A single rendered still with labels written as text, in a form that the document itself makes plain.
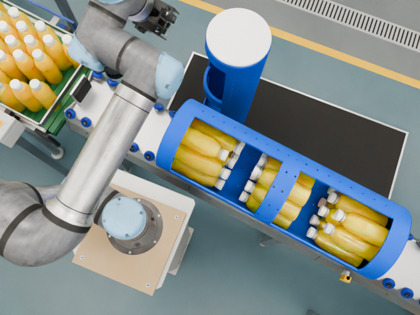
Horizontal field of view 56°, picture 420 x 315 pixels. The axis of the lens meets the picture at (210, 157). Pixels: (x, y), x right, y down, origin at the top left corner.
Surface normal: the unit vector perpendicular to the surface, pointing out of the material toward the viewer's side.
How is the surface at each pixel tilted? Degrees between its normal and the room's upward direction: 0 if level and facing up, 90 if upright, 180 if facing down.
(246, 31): 0
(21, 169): 0
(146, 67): 18
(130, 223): 7
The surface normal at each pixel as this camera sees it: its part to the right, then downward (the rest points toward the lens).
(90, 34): -0.18, 0.09
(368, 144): 0.04, -0.25
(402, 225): 0.17, -0.50
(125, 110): 0.10, 0.10
